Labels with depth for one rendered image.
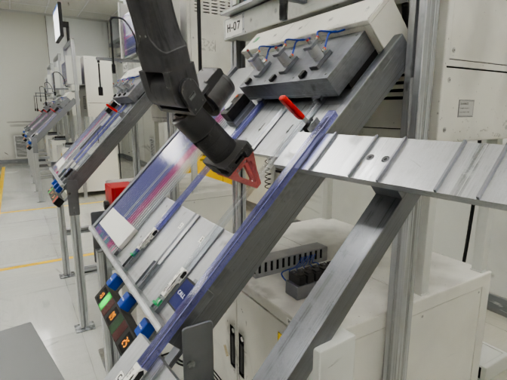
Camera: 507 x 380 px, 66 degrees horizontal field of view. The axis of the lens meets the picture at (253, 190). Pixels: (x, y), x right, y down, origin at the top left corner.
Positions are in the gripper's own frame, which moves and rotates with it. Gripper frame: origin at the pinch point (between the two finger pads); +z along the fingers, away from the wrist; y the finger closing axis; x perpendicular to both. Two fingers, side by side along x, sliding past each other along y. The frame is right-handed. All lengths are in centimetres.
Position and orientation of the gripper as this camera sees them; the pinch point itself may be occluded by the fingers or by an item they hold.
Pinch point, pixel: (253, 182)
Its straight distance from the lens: 76.2
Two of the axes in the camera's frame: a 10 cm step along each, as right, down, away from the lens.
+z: 6.1, 6.1, 5.1
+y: -5.2, -1.8, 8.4
